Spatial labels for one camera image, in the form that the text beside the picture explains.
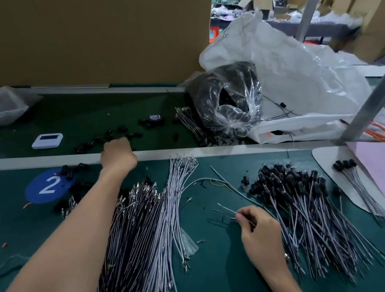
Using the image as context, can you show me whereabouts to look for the person's right hand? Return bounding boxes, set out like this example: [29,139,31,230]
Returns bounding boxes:
[234,200,291,283]

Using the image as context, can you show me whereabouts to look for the person's left hand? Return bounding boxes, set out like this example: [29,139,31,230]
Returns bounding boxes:
[96,135,141,182]

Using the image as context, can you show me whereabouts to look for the black plastic caps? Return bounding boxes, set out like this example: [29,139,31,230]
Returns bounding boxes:
[42,110,201,215]

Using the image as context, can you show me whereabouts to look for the wire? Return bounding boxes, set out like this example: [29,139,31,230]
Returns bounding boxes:
[215,196,258,232]

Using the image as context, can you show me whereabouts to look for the pile of wires with black caps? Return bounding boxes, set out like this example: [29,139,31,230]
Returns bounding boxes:
[244,147,385,292]

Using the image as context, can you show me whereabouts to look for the pile of grey wires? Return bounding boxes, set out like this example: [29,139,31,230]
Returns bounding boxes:
[54,152,221,292]

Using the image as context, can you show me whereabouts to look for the person's left forearm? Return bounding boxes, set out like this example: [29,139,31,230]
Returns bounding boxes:
[0,163,153,292]

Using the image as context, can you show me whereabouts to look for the person's right forearm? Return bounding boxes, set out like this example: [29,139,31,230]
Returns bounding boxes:
[261,263,312,292]

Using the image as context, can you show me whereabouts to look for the small white timer device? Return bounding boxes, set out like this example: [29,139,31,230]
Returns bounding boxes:
[30,130,66,153]

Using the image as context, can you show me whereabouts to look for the blue round number sticker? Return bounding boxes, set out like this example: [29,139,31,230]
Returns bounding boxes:
[21,166,79,207]

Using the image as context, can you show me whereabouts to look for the small clear plastic piece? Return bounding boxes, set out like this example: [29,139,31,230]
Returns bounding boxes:
[179,226,202,260]

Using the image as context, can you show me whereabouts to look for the clear bag with black contents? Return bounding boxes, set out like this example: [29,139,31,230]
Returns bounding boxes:
[182,58,271,148]

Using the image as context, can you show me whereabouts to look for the brown cardboard panel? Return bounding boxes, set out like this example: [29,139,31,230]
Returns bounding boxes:
[0,0,235,114]

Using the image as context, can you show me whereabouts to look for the clear plastic strip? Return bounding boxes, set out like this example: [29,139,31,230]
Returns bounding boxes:
[0,253,34,291]

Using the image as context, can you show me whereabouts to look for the large white plastic sack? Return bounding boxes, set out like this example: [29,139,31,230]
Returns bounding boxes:
[192,0,385,163]

